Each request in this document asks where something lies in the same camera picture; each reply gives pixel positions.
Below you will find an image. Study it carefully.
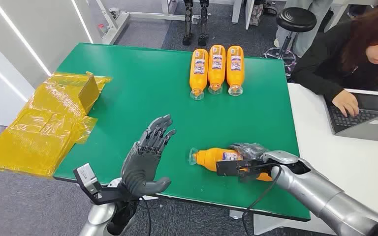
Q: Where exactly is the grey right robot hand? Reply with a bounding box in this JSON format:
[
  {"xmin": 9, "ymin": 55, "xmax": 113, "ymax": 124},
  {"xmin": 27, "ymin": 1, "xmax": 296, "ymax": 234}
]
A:
[{"xmin": 229, "ymin": 143, "xmax": 270, "ymax": 161}]

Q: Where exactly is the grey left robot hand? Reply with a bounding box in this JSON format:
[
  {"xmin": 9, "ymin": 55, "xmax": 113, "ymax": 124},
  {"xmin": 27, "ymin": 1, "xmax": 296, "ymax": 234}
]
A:
[{"xmin": 120, "ymin": 115, "xmax": 177, "ymax": 198}]

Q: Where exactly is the orange juice bottle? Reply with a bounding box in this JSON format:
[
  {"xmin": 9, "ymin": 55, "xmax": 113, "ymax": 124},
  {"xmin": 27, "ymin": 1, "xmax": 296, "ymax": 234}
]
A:
[
  {"xmin": 189, "ymin": 49, "xmax": 209, "ymax": 101},
  {"xmin": 226, "ymin": 45, "xmax": 245, "ymax": 97},
  {"xmin": 207, "ymin": 44, "xmax": 226, "ymax": 95},
  {"xmin": 189, "ymin": 147, "xmax": 273, "ymax": 182}
]

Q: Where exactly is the white table foot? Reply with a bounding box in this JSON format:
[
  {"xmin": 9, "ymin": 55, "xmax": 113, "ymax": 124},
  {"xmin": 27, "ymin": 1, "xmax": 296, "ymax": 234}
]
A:
[{"xmin": 229, "ymin": 209, "xmax": 249, "ymax": 220}]

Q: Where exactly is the green table mat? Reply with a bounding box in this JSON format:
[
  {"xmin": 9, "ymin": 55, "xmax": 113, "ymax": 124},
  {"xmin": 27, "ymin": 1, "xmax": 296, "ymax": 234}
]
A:
[{"xmin": 53, "ymin": 43, "xmax": 311, "ymax": 222}]

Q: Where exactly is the yellow plastic wrapped box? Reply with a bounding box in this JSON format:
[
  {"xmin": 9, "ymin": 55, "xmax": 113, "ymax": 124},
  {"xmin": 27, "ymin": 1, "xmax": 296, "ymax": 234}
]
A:
[{"xmin": 0, "ymin": 71, "xmax": 113, "ymax": 178}]

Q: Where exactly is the person's hand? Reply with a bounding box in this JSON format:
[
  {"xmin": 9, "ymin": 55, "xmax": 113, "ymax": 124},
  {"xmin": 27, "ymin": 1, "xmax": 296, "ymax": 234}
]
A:
[{"xmin": 332, "ymin": 89, "xmax": 360, "ymax": 118}]

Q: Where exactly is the grey laptop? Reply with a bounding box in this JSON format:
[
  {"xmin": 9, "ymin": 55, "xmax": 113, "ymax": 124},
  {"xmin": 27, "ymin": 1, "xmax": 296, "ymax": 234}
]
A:
[{"xmin": 324, "ymin": 92, "xmax": 378, "ymax": 144}]

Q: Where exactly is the black robot leg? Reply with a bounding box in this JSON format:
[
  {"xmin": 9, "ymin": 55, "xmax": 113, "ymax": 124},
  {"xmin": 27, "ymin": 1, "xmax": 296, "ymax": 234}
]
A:
[
  {"xmin": 182, "ymin": 0, "xmax": 195, "ymax": 46},
  {"xmin": 197, "ymin": 0, "xmax": 210, "ymax": 47}
]

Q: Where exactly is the patterned bag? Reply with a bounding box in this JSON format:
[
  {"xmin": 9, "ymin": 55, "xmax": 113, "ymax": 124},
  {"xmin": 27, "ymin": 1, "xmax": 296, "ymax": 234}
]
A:
[{"xmin": 249, "ymin": 3, "xmax": 265, "ymax": 27}]

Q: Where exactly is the black round stool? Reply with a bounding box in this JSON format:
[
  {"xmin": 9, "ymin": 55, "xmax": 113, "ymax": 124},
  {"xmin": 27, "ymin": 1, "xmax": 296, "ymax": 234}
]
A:
[{"xmin": 264, "ymin": 7, "xmax": 317, "ymax": 78}]

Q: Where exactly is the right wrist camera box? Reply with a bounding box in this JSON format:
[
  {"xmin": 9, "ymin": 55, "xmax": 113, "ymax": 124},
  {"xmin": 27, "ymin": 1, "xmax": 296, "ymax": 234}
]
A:
[{"xmin": 216, "ymin": 159, "xmax": 265, "ymax": 178}]

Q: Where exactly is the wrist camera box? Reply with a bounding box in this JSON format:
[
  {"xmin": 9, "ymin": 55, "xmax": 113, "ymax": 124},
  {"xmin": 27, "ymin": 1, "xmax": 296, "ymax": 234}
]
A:
[
  {"xmin": 73, "ymin": 163, "xmax": 125, "ymax": 205},
  {"xmin": 216, "ymin": 159, "xmax": 265, "ymax": 178}
]

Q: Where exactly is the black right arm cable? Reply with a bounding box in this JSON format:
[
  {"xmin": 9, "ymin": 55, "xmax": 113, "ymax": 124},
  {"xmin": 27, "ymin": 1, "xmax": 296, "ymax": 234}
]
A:
[{"xmin": 241, "ymin": 164, "xmax": 283, "ymax": 236}]

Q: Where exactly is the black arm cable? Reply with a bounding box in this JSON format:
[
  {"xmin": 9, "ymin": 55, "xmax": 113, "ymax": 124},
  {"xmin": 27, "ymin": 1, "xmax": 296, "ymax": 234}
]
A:
[
  {"xmin": 241, "ymin": 164, "xmax": 283, "ymax": 236},
  {"xmin": 139, "ymin": 196, "xmax": 153, "ymax": 236}
]

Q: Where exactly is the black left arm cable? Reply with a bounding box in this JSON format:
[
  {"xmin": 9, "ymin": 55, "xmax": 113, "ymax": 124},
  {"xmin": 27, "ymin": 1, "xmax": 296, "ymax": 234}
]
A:
[{"xmin": 139, "ymin": 196, "xmax": 153, "ymax": 236}]

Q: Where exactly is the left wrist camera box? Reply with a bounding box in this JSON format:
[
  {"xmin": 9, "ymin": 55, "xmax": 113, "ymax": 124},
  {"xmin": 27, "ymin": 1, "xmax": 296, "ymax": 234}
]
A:
[{"xmin": 73, "ymin": 163, "xmax": 125, "ymax": 205}]

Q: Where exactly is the white metal frame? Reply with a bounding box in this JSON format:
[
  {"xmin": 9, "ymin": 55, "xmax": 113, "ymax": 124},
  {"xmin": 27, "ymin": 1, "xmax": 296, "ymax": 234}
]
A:
[{"xmin": 96, "ymin": 0, "xmax": 203, "ymax": 45}]

